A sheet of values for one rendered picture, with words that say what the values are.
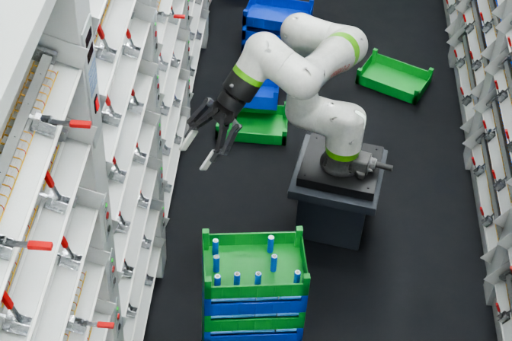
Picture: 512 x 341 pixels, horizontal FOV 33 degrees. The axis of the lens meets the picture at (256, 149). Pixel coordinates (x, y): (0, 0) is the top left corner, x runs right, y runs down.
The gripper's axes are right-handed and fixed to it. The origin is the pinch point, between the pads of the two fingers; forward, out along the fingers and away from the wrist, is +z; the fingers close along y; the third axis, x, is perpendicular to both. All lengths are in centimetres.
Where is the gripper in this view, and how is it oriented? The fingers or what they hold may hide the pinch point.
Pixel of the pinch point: (196, 152)
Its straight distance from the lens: 244.6
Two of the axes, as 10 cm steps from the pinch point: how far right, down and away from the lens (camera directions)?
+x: -4.9, -0.2, -8.7
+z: -5.4, 7.9, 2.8
